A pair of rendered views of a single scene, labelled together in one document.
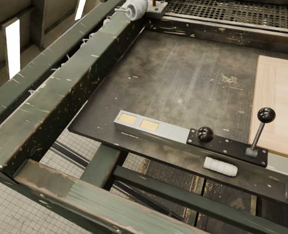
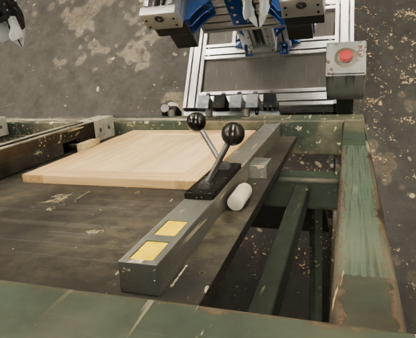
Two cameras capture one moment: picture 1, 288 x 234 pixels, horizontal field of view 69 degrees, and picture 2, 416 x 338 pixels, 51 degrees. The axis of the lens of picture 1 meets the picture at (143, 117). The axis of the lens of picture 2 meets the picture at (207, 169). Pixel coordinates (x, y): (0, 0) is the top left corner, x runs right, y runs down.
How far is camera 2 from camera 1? 0.71 m
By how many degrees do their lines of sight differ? 83
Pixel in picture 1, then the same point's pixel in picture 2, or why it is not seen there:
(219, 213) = (294, 228)
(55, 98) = (77, 302)
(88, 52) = not seen: outside the picture
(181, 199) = (287, 252)
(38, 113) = (153, 322)
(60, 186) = (370, 291)
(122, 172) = not seen: hidden behind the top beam
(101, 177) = not seen: hidden behind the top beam
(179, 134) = (195, 204)
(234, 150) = (222, 173)
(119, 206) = (354, 226)
